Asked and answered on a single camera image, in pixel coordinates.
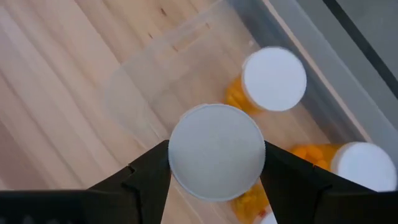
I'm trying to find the orange pill bottle white cap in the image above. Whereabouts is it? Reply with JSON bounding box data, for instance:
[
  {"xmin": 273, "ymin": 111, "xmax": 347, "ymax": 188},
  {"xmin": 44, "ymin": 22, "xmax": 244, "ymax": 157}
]
[
  {"xmin": 224, "ymin": 46, "xmax": 308, "ymax": 116},
  {"xmin": 290, "ymin": 141, "xmax": 398, "ymax": 193},
  {"xmin": 167, "ymin": 103, "xmax": 278, "ymax": 224}
]

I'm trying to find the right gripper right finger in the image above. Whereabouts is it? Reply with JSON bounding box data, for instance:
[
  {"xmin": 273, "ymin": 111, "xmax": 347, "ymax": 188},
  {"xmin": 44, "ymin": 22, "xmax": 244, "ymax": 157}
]
[{"xmin": 260, "ymin": 141, "xmax": 331, "ymax": 224}]

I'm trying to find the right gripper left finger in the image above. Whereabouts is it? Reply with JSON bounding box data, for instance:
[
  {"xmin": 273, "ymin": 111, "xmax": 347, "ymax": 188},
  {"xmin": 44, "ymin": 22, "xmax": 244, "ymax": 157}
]
[{"xmin": 121, "ymin": 139, "xmax": 172, "ymax": 224}]

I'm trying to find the clear plastic bin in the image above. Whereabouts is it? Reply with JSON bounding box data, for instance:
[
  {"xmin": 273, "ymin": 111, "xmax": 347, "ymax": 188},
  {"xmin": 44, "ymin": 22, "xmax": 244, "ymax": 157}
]
[{"xmin": 104, "ymin": 0, "xmax": 398, "ymax": 224}]

